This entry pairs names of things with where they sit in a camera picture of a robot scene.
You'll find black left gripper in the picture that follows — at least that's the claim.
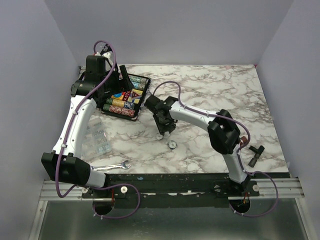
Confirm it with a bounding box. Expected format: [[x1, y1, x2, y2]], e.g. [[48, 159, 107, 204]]
[[100, 65, 134, 97]]

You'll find red triangular dealer button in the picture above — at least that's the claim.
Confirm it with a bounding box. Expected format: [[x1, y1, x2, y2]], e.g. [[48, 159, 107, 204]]
[[128, 91, 142, 104]]

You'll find black poker set case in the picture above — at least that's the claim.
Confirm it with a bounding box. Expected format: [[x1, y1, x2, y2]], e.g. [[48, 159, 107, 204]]
[[94, 43, 152, 122]]

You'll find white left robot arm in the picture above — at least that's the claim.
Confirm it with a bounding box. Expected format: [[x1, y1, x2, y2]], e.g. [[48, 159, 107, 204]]
[[41, 52, 117, 198]]

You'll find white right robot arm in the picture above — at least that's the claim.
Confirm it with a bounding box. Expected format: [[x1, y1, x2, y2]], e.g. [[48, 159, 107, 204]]
[[144, 95, 248, 196]]

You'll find clear plastic screw box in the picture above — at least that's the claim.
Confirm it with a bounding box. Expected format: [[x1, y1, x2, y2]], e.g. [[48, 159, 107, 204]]
[[82, 117, 112, 160]]

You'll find silver combination wrench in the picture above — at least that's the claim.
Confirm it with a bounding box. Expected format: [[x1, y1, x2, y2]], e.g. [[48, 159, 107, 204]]
[[91, 160, 131, 172]]

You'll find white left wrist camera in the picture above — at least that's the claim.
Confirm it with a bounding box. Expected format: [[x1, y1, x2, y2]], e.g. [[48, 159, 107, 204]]
[[102, 51, 114, 68]]

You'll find black mounting base plate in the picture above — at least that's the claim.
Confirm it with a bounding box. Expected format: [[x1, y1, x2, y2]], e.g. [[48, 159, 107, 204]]
[[66, 173, 259, 214]]

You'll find red handled tool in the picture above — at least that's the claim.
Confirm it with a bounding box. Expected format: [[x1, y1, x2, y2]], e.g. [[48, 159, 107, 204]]
[[239, 136, 248, 146]]

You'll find black T-handle tool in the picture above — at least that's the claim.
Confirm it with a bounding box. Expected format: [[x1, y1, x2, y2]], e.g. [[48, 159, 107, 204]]
[[248, 145, 265, 168]]

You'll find aluminium extrusion rail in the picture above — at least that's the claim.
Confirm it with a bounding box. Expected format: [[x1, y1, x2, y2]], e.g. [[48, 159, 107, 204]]
[[39, 180, 86, 201]]

